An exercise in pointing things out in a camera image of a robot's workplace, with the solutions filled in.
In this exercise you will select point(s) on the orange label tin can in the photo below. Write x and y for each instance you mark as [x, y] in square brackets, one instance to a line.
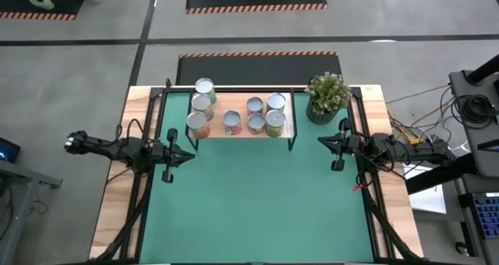
[197, 121]

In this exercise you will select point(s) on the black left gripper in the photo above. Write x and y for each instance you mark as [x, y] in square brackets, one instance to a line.
[160, 156]

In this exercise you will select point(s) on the wooden shelf with black legs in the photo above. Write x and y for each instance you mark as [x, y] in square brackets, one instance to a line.
[234, 103]

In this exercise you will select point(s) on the green table mat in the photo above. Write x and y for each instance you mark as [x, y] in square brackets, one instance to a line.
[253, 218]

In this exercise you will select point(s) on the Tomatoes label tin can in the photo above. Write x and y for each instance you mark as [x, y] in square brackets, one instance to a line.
[276, 100]
[275, 119]

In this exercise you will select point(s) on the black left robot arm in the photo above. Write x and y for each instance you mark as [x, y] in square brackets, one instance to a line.
[117, 150]

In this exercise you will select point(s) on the teal label tin can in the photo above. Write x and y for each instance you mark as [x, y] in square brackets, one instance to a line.
[204, 85]

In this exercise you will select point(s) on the pink tag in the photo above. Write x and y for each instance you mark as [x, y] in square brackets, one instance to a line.
[357, 188]

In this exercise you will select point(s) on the yellow connector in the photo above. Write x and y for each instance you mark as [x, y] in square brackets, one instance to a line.
[406, 134]

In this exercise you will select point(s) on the white sheet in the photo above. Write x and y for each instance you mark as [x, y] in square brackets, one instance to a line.
[429, 200]

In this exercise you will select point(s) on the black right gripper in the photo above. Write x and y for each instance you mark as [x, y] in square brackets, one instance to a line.
[358, 146]

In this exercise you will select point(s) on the grey side table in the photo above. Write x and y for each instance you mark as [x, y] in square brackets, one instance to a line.
[31, 175]

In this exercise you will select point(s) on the carrot print tin can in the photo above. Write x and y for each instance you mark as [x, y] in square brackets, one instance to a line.
[232, 119]

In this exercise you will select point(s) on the black device with blue light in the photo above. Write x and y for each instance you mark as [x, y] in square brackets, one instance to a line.
[9, 148]

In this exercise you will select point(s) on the grey cart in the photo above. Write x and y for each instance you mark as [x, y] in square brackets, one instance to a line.
[487, 163]

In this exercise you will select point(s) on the black pole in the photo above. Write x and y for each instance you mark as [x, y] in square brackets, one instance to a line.
[483, 70]

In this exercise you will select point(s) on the green patterned label tin can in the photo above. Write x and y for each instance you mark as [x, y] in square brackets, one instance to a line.
[255, 105]

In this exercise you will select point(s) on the green plant in ribbed pot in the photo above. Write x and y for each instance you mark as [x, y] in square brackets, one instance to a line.
[327, 93]

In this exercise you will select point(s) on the black beam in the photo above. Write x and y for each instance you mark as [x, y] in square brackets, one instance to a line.
[436, 179]

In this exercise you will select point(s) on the keypad with lit keys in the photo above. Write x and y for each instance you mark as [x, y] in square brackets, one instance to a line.
[489, 218]

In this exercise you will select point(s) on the tin can with grey lid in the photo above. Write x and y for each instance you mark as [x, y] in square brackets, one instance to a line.
[256, 121]

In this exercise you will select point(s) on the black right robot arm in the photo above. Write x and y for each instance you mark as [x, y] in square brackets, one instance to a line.
[421, 150]

